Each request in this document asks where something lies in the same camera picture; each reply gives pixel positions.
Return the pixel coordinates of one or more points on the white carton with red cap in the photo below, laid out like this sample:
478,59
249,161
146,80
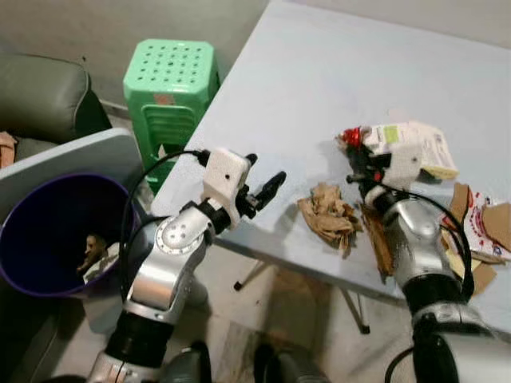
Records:
419,145

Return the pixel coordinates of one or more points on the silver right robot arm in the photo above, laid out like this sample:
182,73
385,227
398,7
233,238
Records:
419,247

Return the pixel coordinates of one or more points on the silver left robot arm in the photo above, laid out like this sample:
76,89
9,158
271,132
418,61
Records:
164,267

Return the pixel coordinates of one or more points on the crumpled trash in bin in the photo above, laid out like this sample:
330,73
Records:
96,254

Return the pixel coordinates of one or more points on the purple rubbish bin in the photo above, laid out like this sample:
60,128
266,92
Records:
40,231

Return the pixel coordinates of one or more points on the crumpled brown paper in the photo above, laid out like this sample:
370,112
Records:
329,214

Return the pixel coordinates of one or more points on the brown cardboard strip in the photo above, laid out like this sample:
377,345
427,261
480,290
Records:
379,243

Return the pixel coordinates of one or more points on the green plastic stool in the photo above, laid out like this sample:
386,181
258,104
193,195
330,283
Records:
172,80

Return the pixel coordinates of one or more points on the torn printed cardboard box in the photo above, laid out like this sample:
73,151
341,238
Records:
487,227

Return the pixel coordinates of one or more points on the dark robot right leg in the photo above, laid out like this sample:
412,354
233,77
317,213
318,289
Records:
287,367

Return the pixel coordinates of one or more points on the dark robot leg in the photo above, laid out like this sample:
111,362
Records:
287,367
188,365

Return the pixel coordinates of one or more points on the dark robot left leg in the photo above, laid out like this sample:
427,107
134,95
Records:
188,365

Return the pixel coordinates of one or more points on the light grey side table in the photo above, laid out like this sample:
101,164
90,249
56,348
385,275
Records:
72,155

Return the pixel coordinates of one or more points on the dark green sofa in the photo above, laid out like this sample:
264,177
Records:
44,100

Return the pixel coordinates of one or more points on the pink cloth on sofa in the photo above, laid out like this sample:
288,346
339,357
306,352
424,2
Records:
6,150

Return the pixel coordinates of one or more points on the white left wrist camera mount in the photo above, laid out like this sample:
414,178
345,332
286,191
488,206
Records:
225,177

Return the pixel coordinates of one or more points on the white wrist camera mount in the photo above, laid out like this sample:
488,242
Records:
225,177
402,166

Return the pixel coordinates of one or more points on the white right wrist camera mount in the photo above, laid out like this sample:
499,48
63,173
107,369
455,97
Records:
402,166

